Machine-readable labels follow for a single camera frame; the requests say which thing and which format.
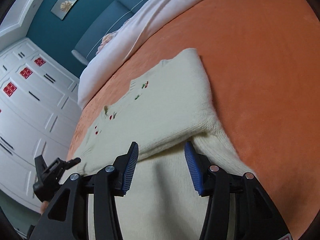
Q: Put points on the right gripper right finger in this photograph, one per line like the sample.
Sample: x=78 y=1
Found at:
x=211 y=181

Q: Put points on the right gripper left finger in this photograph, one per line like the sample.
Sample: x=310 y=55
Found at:
x=111 y=182

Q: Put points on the cream knitted sweater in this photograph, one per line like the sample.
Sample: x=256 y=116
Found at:
x=165 y=107

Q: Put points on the white panelled wardrobe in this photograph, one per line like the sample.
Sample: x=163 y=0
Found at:
x=39 y=114

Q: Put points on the orange velvet bed cover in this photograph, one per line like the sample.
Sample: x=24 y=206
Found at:
x=262 y=59

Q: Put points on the teal upholstered headboard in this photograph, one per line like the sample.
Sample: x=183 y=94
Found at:
x=109 y=21

